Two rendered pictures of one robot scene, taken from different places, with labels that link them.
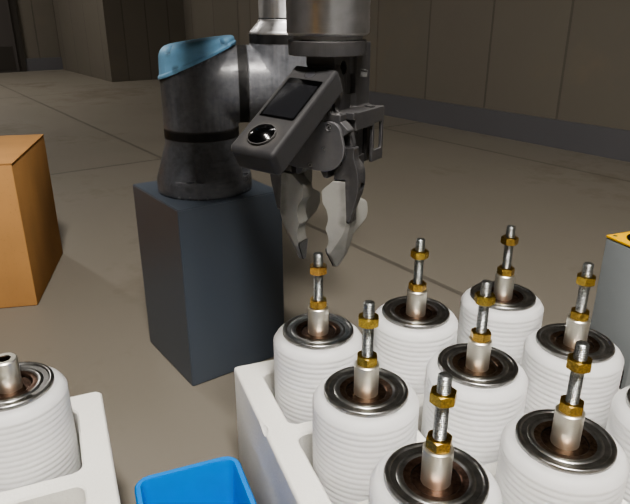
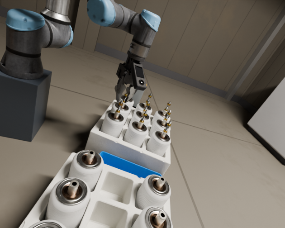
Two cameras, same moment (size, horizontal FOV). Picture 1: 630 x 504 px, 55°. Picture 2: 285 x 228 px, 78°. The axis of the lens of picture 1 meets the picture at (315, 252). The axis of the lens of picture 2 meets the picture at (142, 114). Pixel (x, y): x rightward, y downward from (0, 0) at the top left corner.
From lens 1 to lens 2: 0.69 m
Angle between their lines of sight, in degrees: 66
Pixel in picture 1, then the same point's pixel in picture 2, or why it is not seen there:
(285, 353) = (116, 124)
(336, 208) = (132, 91)
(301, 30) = (141, 55)
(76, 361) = not seen: outside the picture
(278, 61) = (61, 30)
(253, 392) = (103, 135)
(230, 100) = (46, 42)
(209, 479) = not seen: hidden behind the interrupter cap
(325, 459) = (137, 141)
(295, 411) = (115, 135)
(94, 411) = not seen: hidden behind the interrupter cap
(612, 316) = (135, 97)
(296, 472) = (131, 146)
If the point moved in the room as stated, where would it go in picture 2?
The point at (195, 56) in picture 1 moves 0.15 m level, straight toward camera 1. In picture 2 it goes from (38, 25) to (73, 42)
